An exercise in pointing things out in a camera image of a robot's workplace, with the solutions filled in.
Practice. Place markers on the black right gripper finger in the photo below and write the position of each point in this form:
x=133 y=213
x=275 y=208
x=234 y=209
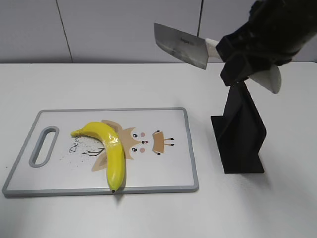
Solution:
x=240 y=67

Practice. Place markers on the grey rimmed white cutting board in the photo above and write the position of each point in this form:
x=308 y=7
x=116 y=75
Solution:
x=157 y=144

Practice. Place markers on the black knife stand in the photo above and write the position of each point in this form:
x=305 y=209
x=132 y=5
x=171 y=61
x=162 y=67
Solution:
x=239 y=133

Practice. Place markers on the yellow plastic banana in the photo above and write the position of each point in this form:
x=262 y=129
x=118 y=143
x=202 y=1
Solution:
x=112 y=158

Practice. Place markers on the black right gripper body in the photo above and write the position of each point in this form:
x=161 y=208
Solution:
x=275 y=32

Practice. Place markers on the cleaver knife with white handle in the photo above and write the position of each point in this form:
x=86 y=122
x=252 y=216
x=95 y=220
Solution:
x=196 y=51

